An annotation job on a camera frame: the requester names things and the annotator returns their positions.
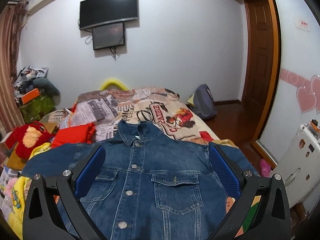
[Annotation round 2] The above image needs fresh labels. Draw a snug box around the blue denim jacket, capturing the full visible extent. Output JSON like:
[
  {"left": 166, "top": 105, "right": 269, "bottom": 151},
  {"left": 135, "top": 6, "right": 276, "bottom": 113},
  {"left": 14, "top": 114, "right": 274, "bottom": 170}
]
[{"left": 21, "top": 119, "right": 261, "bottom": 240}]

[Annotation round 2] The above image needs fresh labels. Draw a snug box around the yellow printed garment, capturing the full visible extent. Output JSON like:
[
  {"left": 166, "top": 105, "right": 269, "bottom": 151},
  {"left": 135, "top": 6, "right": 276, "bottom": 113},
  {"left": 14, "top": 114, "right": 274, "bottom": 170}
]
[{"left": 7, "top": 142, "right": 52, "bottom": 239}]

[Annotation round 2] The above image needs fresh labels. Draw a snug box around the white mini fridge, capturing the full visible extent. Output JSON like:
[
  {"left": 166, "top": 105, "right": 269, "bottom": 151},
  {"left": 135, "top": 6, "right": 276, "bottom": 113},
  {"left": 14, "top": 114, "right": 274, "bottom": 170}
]
[{"left": 270, "top": 122, "right": 319, "bottom": 207}]

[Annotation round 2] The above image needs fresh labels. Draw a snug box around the pink croc shoe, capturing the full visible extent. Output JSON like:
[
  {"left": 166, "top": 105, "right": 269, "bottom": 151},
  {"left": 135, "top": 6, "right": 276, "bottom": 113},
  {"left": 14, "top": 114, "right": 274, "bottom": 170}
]
[{"left": 259, "top": 159, "right": 272, "bottom": 178}]

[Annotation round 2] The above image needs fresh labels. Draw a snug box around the red plush bird toy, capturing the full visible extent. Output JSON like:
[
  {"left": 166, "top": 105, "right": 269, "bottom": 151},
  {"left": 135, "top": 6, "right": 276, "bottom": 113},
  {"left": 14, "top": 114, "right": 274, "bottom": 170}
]
[{"left": 3, "top": 121, "right": 53, "bottom": 160}]

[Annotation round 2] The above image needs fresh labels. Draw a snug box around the red folded cloth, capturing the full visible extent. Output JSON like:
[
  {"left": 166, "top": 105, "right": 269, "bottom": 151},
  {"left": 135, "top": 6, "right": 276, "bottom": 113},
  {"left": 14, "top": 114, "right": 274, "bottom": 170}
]
[{"left": 51, "top": 123, "right": 95, "bottom": 148}]

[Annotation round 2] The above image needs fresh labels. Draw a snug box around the green patterned box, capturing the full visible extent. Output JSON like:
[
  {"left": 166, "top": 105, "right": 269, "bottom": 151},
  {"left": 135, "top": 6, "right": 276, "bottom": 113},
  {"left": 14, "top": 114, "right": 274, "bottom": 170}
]
[{"left": 19, "top": 94, "right": 55, "bottom": 124}]

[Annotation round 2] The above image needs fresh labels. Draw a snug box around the orange flat box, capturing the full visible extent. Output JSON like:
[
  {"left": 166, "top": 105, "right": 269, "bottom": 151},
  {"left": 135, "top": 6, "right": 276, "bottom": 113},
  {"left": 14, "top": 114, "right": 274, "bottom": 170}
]
[{"left": 20, "top": 88, "right": 41, "bottom": 105}]

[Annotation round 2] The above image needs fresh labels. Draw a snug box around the newspaper print bed quilt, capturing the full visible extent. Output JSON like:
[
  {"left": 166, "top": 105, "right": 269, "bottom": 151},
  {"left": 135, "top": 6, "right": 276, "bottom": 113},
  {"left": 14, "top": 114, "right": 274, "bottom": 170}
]
[{"left": 39, "top": 87, "right": 238, "bottom": 238}]

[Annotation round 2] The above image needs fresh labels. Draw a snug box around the grey green plush toy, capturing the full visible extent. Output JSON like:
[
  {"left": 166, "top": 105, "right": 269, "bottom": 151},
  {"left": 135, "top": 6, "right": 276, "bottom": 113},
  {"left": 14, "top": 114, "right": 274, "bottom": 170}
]
[{"left": 33, "top": 77, "right": 60, "bottom": 96}]

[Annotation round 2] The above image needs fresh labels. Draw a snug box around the grey purple backpack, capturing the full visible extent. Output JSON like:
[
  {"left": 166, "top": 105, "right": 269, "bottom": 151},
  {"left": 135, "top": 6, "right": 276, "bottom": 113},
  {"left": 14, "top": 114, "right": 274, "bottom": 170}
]
[{"left": 193, "top": 84, "right": 217, "bottom": 120}]

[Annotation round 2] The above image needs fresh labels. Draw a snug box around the brown wooden door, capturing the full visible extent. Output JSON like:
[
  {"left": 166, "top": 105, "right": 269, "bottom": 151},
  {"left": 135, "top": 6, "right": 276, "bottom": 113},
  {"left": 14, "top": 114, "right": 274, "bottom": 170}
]
[{"left": 242, "top": 0, "right": 280, "bottom": 142}]

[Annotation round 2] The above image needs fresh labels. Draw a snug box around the yellow round hoop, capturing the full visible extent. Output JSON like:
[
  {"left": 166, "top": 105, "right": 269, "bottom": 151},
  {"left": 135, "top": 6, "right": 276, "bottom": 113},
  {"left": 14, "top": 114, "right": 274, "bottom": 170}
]
[{"left": 100, "top": 78, "right": 128, "bottom": 90}]

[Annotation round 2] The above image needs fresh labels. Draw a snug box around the striped brown curtain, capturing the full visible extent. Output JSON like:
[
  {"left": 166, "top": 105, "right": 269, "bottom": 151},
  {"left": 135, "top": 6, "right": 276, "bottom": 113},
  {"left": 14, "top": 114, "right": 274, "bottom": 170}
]
[{"left": 1, "top": 2, "right": 27, "bottom": 132}]

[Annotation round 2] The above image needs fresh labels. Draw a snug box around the pink heart wall sticker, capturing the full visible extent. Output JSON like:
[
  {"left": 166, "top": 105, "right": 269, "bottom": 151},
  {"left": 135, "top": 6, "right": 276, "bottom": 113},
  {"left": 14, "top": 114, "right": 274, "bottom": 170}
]
[{"left": 296, "top": 75, "right": 319, "bottom": 115}]

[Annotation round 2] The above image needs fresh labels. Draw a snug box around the small black wall monitor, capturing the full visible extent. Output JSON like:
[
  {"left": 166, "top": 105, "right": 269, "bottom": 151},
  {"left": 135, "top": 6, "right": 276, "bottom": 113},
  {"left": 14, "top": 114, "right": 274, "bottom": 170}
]
[{"left": 92, "top": 22, "right": 125, "bottom": 50}]

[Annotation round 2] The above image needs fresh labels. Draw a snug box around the white wall switch plate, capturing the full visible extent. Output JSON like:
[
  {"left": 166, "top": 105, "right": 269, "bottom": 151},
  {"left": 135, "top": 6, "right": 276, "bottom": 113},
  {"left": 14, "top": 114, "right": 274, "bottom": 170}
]
[{"left": 295, "top": 17, "right": 311, "bottom": 32}]

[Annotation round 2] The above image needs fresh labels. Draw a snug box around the large black wall television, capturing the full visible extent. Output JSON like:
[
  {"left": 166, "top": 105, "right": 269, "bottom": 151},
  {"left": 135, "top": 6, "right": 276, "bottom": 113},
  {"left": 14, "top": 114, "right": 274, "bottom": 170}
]
[{"left": 79, "top": 0, "right": 138, "bottom": 30}]

